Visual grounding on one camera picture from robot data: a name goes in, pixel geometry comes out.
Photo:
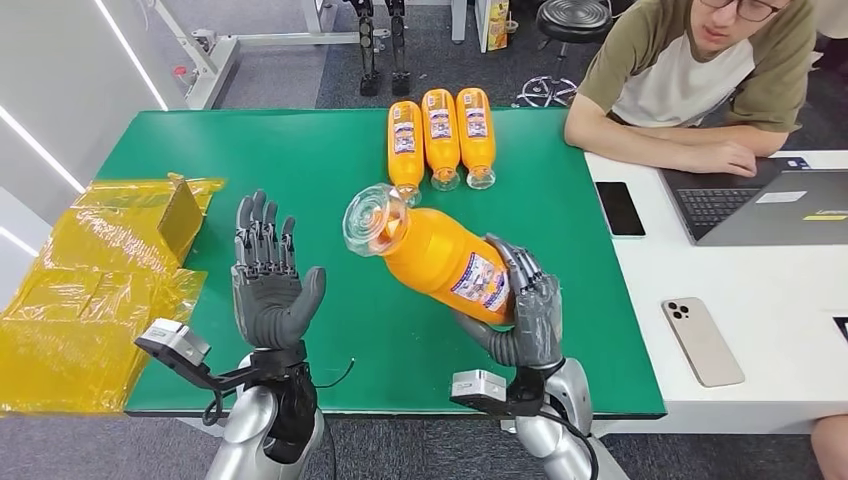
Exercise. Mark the person's left forearm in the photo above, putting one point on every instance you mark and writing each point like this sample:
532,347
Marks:
735,138

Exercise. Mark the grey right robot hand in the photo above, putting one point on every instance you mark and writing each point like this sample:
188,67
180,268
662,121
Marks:
540,324

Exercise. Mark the person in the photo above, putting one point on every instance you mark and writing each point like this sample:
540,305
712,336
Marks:
669,79

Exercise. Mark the black robot leg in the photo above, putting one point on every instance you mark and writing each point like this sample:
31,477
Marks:
368,53
399,53

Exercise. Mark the orange juice bottle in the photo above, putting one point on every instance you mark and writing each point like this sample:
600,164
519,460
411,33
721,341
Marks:
430,255
441,149
476,149
405,152

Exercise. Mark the black smartphone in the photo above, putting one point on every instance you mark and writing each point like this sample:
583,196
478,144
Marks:
620,208

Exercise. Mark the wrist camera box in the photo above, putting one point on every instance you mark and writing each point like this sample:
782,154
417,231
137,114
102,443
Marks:
477,387
175,341

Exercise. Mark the person's right forearm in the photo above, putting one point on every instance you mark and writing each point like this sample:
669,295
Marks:
623,149

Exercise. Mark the yellow plastic wrapped box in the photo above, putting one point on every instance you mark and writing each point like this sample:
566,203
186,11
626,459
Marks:
60,318

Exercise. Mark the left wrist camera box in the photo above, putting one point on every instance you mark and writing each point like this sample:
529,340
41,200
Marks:
175,341

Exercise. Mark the black round stool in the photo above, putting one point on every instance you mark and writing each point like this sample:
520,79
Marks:
573,20

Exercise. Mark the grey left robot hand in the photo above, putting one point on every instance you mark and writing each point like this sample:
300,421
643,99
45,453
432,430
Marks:
272,305

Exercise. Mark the grey laptop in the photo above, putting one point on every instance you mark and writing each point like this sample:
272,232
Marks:
768,218

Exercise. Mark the person's right hand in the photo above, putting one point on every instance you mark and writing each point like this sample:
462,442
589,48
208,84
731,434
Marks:
723,159

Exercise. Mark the person's knee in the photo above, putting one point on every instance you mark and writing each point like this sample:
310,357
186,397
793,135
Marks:
831,450

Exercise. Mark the orange printed carton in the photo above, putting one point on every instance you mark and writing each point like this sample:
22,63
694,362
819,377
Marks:
498,26

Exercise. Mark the white metal frame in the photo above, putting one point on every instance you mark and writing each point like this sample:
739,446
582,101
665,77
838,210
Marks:
212,69

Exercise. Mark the green table mat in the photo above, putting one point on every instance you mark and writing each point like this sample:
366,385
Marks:
371,344

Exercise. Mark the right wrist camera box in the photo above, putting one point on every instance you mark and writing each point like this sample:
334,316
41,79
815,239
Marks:
477,387

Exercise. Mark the beige smartphone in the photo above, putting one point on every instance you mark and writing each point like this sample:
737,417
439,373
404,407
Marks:
703,344

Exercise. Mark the black flat device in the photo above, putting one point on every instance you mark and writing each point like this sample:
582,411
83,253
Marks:
842,329

